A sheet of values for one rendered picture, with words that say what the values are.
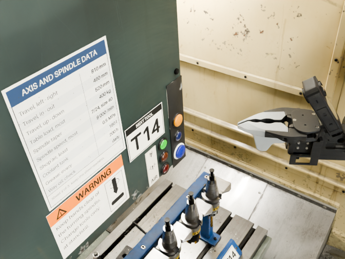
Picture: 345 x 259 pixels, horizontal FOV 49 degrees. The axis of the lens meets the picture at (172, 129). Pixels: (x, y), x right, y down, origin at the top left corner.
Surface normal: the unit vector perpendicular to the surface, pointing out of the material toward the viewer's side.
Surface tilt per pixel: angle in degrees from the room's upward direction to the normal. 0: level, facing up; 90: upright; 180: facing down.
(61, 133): 90
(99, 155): 90
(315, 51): 90
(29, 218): 90
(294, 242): 24
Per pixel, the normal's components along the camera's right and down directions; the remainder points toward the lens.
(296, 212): -0.30, -0.50
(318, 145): -0.12, 0.62
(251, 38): -0.60, 0.53
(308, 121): -0.06, -0.79
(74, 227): 0.80, 0.33
